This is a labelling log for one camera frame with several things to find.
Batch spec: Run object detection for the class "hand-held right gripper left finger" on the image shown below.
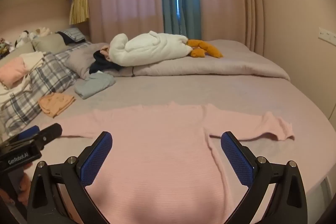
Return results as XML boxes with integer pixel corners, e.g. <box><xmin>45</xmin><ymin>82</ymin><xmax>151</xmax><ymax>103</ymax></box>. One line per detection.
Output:
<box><xmin>27</xmin><ymin>131</ymin><xmax>113</xmax><ymax>224</ymax></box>

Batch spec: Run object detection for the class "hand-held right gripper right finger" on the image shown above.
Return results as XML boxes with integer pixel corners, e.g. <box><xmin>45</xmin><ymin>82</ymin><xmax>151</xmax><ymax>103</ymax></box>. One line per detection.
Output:
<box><xmin>220</xmin><ymin>131</ymin><xmax>308</xmax><ymax>224</ymax></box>

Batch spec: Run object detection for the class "white and black plush toy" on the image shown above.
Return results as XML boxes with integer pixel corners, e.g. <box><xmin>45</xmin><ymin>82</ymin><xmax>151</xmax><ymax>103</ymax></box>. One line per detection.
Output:
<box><xmin>15</xmin><ymin>30</ymin><xmax>31</xmax><ymax>47</ymax></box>

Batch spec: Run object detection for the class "blue striped pillow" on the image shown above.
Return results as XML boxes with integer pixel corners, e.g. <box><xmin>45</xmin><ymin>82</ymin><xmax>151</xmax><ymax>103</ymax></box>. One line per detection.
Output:
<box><xmin>62</xmin><ymin>28</ymin><xmax>86</xmax><ymax>42</ymax></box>

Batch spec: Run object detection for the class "mauve folded comforter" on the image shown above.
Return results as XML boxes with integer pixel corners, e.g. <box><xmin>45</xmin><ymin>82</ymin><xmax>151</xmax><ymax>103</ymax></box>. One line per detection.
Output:
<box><xmin>115</xmin><ymin>40</ymin><xmax>290</xmax><ymax>81</ymax></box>

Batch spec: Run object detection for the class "cream white garment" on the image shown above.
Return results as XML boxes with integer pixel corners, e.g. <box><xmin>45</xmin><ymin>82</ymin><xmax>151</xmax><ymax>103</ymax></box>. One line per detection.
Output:
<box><xmin>0</xmin><ymin>51</ymin><xmax>45</xmax><ymax>109</ymax></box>

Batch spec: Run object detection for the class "light blue folded garment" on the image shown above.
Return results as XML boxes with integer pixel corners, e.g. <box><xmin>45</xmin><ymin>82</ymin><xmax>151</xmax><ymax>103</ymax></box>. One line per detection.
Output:
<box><xmin>74</xmin><ymin>72</ymin><xmax>116</xmax><ymax>100</ymax></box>

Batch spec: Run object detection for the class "colourful patterned toy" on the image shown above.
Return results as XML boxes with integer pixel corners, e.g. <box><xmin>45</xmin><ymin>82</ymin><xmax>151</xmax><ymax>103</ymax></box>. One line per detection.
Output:
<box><xmin>0</xmin><ymin>38</ymin><xmax>14</xmax><ymax>57</ymax></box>

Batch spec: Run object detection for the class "yellow fringed hanging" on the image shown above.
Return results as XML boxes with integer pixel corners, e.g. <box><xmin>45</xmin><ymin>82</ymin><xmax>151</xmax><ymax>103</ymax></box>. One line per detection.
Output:
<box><xmin>69</xmin><ymin>0</ymin><xmax>90</xmax><ymax>25</ymax></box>

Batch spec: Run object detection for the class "white goose plush toy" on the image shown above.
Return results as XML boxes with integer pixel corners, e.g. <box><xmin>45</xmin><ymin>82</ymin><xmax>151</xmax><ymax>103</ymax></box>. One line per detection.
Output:
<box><xmin>109</xmin><ymin>30</ymin><xmax>224</xmax><ymax>67</ymax></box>

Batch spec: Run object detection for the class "grey plaid pillow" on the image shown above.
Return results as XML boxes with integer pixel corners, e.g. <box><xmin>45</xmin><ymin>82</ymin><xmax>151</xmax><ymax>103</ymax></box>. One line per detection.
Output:
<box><xmin>0</xmin><ymin>43</ymin><xmax>92</xmax><ymax>136</ymax></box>

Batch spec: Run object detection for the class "mauve pillow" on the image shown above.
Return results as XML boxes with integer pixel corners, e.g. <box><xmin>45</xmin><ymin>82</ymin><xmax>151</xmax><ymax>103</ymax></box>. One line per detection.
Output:
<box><xmin>64</xmin><ymin>42</ymin><xmax>111</xmax><ymax>80</ymax></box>

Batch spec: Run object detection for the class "pink knit sweater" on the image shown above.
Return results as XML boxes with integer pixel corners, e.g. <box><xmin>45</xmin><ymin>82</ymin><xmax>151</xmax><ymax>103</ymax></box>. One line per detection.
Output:
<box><xmin>56</xmin><ymin>101</ymin><xmax>295</xmax><ymax>224</ymax></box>

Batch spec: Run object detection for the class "white wall socket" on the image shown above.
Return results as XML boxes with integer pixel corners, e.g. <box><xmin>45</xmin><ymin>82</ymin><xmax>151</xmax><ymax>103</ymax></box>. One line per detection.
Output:
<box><xmin>318</xmin><ymin>27</ymin><xmax>336</xmax><ymax>46</ymax></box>

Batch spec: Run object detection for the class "dark cloth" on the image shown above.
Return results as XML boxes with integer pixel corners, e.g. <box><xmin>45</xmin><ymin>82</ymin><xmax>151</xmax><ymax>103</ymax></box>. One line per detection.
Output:
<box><xmin>56</xmin><ymin>31</ymin><xmax>79</xmax><ymax>45</ymax></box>

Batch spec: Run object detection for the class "cream plush toy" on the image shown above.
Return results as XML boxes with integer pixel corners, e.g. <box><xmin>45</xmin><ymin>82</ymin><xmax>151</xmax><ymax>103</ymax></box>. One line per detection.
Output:
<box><xmin>34</xmin><ymin>27</ymin><xmax>51</xmax><ymax>37</ymax></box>

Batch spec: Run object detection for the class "bed with mauve sheet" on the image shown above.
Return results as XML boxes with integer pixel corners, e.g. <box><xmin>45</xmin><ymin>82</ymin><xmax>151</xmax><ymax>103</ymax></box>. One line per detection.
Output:
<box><xmin>0</xmin><ymin>39</ymin><xmax>336</xmax><ymax>224</ymax></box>

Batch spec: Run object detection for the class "beige pillow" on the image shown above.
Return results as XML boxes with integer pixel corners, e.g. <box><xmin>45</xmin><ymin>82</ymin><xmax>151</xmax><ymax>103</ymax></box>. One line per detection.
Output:
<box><xmin>0</xmin><ymin>42</ymin><xmax>34</xmax><ymax>67</ymax></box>
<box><xmin>31</xmin><ymin>34</ymin><xmax>69</xmax><ymax>52</ymax></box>

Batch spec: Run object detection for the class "orange folded garment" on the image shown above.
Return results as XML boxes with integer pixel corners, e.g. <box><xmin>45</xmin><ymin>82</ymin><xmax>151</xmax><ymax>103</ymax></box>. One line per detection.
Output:
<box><xmin>38</xmin><ymin>92</ymin><xmax>76</xmax><ymax>118</ymax></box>

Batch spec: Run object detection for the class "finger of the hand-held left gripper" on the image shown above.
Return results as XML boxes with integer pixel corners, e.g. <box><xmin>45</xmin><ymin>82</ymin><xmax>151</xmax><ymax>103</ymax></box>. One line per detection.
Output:
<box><xmin>35</xmin><ymin>123</ymin><xmax>63</xmax><ymax>149</ymax></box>
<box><xmin>16</xmin><ymin>126</ymin><xmax>40</xmax><ymax>140</ymax></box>

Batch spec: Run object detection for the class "dark navy garment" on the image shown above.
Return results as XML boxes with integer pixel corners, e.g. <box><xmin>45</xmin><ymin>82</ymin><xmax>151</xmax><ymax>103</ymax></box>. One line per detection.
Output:
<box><xmin>89</xmin><ymin>50</ymin><xmax>124</xmax><ymax>75</ymax></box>

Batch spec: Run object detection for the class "pink folded garment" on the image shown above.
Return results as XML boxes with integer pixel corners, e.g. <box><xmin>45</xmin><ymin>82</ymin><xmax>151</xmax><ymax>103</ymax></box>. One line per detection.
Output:
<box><xmin>0</xmin><ymin>57</ymin><xmax>29</xmax><ymax>89</ymax></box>

